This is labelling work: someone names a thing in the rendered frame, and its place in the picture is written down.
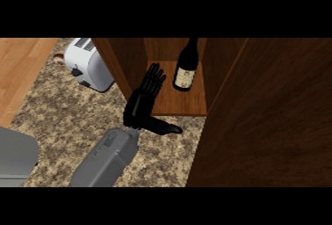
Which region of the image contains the white toaster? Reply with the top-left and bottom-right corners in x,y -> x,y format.
61,37 -> 116,93

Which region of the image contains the brown wooden cabinet door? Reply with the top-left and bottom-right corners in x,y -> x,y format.
185,37 -> 332,188

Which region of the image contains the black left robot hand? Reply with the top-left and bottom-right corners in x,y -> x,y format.
122,62 -> 184,136

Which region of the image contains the dark wine bottle, pale label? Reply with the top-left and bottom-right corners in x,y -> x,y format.
170,37 -> 200,92

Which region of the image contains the brown wooden cabinet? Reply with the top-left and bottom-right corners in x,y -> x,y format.
91,37 -> 209,118

